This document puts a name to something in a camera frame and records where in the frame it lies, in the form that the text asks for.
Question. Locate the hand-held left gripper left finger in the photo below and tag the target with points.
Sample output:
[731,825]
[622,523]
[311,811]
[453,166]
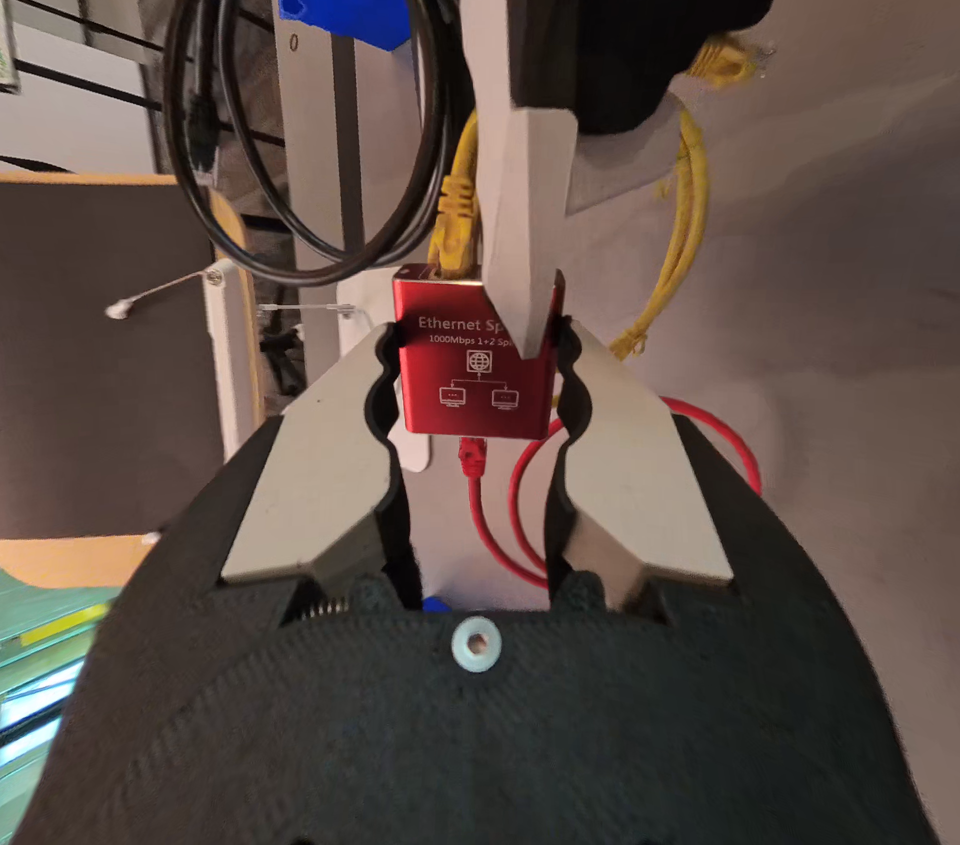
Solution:
[315,485]

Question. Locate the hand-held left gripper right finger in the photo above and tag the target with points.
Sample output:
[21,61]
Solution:
[645,485]

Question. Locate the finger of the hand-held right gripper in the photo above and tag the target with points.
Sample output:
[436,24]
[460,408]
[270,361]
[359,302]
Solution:
[517,200]
[622,162]

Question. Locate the red ethernet splitter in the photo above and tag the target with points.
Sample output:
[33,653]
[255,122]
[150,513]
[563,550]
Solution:
[465,395]

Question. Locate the black board with wooden edge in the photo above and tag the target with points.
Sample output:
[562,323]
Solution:
[97,350]

